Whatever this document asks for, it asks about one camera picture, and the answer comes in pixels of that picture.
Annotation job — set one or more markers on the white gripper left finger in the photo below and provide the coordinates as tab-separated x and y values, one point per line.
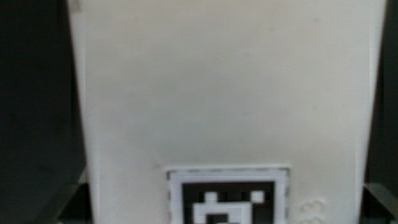
68	209

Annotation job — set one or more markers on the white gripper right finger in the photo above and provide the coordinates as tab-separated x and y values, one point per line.
378	211

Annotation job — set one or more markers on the white cabinet top block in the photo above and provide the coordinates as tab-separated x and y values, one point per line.
226	88

